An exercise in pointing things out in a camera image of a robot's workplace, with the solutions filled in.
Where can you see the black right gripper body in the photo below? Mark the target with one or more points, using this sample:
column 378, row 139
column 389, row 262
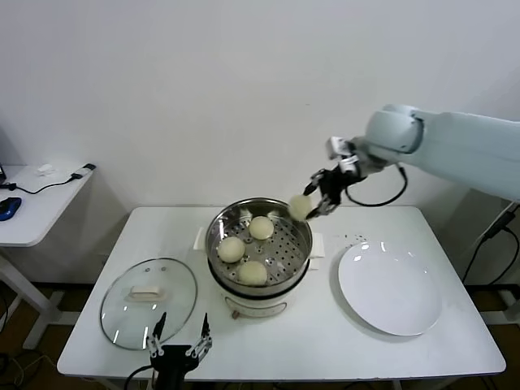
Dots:
column 335, row 185

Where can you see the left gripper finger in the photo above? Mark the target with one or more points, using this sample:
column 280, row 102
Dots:
column 155, row 347
column 202, row 347

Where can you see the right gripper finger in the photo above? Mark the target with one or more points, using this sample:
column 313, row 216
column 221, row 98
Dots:
column 325, row 208
column 315, row 178

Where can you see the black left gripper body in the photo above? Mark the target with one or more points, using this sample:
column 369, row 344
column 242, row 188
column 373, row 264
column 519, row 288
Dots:
column 176, row 363

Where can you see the white steamed baozi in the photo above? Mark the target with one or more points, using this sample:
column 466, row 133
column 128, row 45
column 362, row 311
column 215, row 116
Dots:
column 300, row 207
column 252, row 273
column 231, row 250
column 260, row 228

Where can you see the glass pot lid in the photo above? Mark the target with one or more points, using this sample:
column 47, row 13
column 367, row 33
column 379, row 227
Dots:
column 170, row 284

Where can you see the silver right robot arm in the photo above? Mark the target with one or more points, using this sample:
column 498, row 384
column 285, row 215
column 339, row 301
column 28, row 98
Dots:
column 467, row 142

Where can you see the stainless steel steamer basket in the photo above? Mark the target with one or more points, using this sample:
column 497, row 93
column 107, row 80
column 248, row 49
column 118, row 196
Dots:
column 284, row 243

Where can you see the white electric cooker base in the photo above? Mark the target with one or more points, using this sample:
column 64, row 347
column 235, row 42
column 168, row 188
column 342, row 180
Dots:
column 252, row 302

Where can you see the white round plate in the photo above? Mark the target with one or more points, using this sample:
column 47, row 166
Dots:
column 390, row 288

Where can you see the white side table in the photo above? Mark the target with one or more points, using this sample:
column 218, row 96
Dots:
column 40, row 215

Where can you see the blue computer mouse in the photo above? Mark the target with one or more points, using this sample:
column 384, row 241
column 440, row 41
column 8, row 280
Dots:
column 9, row 209

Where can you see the crumpled white tissue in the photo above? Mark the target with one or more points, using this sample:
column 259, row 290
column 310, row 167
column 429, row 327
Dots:
column 45, row 170

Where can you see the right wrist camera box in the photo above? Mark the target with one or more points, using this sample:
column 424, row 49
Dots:
column 336, row 147

